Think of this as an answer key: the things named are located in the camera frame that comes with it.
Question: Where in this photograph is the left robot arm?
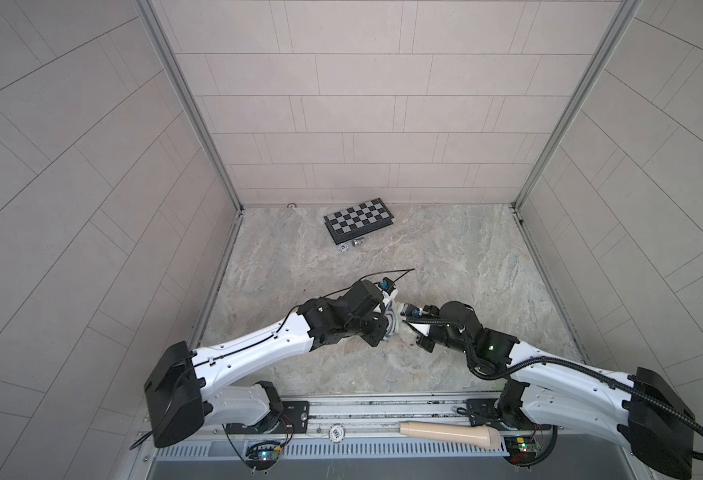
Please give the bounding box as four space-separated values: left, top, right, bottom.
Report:
143 278 397 448

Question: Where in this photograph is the white teddy bear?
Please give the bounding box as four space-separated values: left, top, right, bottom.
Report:
383 300 417 344

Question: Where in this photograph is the black white chessboard box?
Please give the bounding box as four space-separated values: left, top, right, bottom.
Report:
323 198 395 245

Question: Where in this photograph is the left circuit board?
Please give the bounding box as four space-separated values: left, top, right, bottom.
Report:
244 440 284 471

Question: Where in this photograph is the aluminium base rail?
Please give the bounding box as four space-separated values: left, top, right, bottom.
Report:
134 389 637 443

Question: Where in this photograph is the blue white striped sweater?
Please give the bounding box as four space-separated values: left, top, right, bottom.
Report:
383 301 401 341

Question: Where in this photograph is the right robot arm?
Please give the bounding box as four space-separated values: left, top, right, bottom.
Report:
401 301 695 479

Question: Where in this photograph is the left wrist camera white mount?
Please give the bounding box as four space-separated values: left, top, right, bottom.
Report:
377 276 397 309

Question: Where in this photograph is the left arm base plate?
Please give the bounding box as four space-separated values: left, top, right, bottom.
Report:
224 401 309 435

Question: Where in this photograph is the round white sticker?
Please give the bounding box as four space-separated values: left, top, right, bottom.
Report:
328 424 345 444

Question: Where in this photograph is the beige wooden handle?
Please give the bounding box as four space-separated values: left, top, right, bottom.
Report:
399 422 503 450

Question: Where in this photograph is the circuit board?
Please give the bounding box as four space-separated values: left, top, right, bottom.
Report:
503 436 539 466
244 440 284 471

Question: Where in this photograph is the black corrugated cable hose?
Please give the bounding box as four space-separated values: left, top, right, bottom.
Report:
404 314 703 465

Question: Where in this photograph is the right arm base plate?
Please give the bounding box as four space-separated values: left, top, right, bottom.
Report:
465 398 507 431

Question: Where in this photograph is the right circuit board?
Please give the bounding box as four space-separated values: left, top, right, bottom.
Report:
503 436 539 466

